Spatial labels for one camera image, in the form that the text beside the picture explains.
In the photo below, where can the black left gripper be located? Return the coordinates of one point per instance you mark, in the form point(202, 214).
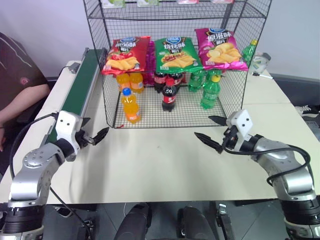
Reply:
point(81, 140)

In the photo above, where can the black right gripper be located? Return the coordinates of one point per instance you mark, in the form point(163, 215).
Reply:
point(230, 138)

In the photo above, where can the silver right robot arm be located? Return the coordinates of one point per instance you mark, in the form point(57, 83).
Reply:
point(292, 180)

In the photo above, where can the person's bare forearm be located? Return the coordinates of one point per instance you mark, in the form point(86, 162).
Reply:
point(22, 102)

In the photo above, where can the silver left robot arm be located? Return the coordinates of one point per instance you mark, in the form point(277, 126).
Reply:
point(30, 180)

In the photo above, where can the green conveyor belt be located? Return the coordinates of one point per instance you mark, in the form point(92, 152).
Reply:
point(80, 82)

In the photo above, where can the grey power adapter box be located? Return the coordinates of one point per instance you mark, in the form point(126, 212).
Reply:
point(74, 68)

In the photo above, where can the person's hand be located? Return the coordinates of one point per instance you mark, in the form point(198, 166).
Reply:
point(2, 138)

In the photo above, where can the green soda bottle yellow cap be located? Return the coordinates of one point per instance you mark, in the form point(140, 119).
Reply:
point(248, 52)
point(210, 95)

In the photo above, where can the orange soda bottle blue cap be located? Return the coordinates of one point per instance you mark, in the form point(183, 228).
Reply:
point(131, 110)

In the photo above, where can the cola bottle red cap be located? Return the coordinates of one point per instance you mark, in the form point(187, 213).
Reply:
point(169, 97)

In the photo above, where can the white marker pen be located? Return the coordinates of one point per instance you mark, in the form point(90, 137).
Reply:
point(262, 75)

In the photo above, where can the magenta potato chips bag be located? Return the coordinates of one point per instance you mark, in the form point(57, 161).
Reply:
point(220, 50)

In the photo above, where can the white container with green label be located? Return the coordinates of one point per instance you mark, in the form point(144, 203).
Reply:
point(260, 62)

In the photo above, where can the red potato chips bag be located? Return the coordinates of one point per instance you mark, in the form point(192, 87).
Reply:
point(127, 52)

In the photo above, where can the green potato chips bag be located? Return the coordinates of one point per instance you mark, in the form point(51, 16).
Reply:
point(175, 55)

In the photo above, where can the purple snack bag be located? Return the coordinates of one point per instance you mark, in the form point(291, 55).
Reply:
point(150, 62)

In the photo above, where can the person in brown shirt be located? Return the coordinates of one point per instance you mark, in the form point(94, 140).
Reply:
point(17, 70)

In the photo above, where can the dark rounded shape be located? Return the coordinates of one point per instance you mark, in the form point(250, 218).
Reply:
point(132, 222)
point(195, 225)

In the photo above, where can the green snack packet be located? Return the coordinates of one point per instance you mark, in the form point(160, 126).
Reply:
point(148, 2)
point(113, 3)

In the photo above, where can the pink snack packet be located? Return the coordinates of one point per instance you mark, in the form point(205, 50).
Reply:
point(222, 1)
point(187, 1)

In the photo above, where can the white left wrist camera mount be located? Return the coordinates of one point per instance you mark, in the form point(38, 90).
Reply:
point(66, 122)

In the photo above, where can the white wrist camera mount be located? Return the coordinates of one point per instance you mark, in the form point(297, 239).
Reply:
point(242, 122)
point(66, 122)

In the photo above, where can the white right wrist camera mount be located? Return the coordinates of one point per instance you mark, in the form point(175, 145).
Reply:
point(242, 122)

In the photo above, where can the black metal table bracket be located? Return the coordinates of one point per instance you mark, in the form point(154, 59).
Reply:
point(225, 222)

